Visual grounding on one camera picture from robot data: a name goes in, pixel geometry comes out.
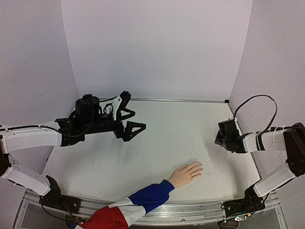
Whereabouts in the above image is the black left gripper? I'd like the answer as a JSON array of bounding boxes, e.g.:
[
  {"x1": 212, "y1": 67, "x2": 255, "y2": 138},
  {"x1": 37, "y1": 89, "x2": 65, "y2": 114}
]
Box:
[{"x1": 83, "y1": 109, "x2": 147, "y2": 142}]

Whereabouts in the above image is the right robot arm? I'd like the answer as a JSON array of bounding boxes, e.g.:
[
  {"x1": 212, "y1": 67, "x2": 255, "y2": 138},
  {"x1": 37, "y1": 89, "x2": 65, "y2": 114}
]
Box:
[{"x1": 215, "y1": 119, "x2": 305, "y2": 210}]

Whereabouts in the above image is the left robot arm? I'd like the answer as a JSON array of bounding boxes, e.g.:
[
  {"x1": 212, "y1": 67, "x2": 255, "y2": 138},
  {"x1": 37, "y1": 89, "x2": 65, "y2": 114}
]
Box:
[{"x1": 0, "y1": 91, "x2": 146, "y2": 208}]

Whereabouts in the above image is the mannequin hand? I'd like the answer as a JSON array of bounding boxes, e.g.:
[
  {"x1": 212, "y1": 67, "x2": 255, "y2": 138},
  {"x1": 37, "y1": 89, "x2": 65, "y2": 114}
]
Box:
[{"x1": 168, "y1": 162, "x2": 203, "y2": 188}]

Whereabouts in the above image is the red white blue sleeve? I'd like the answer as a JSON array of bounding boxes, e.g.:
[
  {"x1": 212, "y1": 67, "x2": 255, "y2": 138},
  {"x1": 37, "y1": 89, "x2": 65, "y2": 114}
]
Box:
[{"x1": 70, "y1": 180, "x2": 174, "y2": 229}]

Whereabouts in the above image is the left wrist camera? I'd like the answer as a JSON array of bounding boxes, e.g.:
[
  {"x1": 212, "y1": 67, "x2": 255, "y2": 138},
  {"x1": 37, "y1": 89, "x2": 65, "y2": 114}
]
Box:
[{"x1": 103, "y1": 91, "x2": 131, "y2": 121}]

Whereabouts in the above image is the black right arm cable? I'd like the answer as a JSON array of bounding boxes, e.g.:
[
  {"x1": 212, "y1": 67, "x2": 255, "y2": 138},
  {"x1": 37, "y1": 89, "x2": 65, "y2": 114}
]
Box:
[{"x1": 232, "y1": 94, "x2": 278, "y2": 133}]

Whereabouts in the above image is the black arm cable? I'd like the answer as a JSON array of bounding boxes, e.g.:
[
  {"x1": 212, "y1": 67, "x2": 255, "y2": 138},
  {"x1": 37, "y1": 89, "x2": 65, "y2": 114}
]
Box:
[
  {"x1": 0, "y1": 95, "x2": 120, "y2": 138},
  {"x1": 232, "y1": 94, "x2": 278, "y2": 133}
]

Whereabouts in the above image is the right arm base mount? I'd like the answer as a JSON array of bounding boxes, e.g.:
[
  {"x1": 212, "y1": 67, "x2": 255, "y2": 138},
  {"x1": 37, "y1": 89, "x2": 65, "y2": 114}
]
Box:
[{"x1": 221, "y1": 185, "x2": 269, "y2": 218}]

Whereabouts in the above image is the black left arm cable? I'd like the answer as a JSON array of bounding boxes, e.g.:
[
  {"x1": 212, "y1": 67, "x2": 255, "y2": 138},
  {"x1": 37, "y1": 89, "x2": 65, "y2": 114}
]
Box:
[{"x1": 0, "y1": 95, "x2": 120, "y2": 138}]

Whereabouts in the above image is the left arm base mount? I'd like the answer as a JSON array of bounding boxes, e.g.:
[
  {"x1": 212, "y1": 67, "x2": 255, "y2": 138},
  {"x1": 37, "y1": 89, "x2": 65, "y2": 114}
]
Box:
[{"x1": 39, "y1": 175, "x2": 81, "y2": 214}]

